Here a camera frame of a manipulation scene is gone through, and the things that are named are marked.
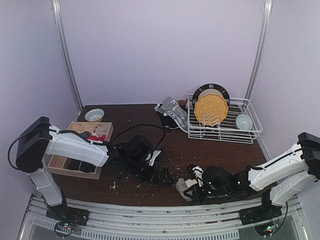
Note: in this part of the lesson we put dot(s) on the right aluminium corner post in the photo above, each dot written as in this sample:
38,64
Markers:
261,45

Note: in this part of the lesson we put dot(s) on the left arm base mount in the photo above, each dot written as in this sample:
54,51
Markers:
68,218

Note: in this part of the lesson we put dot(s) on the yellow scalloped plate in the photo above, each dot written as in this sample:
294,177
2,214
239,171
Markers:
211,109

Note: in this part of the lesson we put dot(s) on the black folded underwear in box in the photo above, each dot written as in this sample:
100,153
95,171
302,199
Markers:
74,165

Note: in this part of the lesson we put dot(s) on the wooden compartment organizer box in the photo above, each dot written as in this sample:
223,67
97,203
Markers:
59,165

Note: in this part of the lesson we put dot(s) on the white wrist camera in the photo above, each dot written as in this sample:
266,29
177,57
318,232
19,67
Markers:
152,157
198,175

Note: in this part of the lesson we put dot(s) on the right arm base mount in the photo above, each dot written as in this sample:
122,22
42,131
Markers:
262,216

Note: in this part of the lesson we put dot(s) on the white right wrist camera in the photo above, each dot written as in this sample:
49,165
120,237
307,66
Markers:
198,175

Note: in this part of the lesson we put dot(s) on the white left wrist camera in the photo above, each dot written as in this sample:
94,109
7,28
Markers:
152,157

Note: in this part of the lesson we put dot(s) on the red rolled underwear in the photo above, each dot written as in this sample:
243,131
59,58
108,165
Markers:
98,138

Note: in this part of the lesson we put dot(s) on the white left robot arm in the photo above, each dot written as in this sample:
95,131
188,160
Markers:
41,138

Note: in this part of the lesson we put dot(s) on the blue yellow patterned bowl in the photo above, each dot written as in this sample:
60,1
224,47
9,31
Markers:
94,115

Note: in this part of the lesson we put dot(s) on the brown cloth item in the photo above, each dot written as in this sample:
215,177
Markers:
182,102

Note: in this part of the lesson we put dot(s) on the left aluminium corner post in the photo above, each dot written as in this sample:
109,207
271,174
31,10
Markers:
58,18

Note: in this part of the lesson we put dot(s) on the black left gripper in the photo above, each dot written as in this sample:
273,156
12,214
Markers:
155,175

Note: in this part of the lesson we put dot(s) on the pale green glass bowl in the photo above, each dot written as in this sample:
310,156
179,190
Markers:
243,122

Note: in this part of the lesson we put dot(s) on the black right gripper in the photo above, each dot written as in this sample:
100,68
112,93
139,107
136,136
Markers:
197,187

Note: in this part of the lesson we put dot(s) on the black underwear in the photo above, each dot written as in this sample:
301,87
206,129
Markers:
87,167
74,165
168,122

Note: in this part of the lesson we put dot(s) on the aluminium rail front frame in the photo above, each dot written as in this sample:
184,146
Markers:
202,222

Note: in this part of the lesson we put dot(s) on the black rimmed plate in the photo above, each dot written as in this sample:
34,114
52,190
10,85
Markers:
210,88

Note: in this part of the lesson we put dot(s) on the grey underwear white waistband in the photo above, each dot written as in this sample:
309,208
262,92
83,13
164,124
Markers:
185,185

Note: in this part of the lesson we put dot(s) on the aluminium corner post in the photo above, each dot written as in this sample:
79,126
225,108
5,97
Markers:
261,45
58,18

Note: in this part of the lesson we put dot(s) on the dark striped rolled underwear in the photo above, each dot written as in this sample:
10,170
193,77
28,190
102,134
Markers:
85,135

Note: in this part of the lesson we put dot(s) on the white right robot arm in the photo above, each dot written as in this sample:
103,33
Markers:
295,168

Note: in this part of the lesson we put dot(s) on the pink beige rolled underwear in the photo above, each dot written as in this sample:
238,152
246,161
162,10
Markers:
102,128

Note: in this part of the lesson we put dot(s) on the white wire dish rack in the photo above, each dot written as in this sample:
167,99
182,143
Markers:
226,131

